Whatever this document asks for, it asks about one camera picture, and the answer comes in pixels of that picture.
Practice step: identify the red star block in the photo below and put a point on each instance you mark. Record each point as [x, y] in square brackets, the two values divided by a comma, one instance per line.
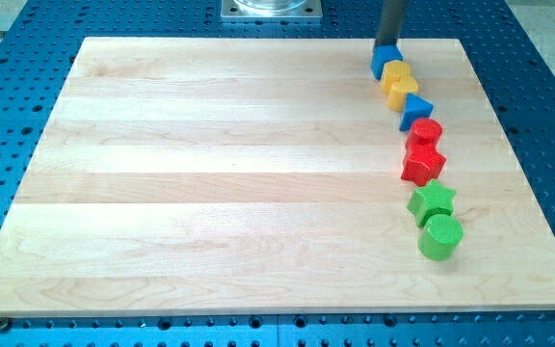
[422, 163]

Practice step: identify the yellow hexagon block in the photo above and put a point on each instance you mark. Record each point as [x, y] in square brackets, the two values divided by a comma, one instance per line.
[393, 71]

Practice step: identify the blue cube block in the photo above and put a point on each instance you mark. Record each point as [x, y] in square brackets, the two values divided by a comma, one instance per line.
[381, 55]

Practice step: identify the blue perforated table plate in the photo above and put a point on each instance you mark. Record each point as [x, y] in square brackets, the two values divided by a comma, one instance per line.
[512, 48]

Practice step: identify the green star block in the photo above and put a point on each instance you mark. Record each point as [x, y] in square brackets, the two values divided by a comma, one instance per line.
[429, 200]

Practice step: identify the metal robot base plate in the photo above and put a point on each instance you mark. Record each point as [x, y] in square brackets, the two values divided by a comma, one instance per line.
[271, 9]

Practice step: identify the green cylinder block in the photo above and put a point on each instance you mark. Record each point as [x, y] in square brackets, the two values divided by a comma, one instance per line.
[440, 237]

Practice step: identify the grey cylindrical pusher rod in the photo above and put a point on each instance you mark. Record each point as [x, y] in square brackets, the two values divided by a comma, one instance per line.
[392, 17]

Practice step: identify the light wooden board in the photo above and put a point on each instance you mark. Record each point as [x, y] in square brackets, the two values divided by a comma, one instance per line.
[255, 176]

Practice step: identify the yellow heart block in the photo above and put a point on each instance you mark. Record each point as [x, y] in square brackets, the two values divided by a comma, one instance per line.
[397, 92]

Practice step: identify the blue triangle block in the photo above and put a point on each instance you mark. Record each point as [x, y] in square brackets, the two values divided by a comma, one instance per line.
[416, 107]

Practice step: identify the red cylinder block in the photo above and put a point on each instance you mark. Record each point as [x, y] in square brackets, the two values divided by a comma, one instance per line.
[424, 131]

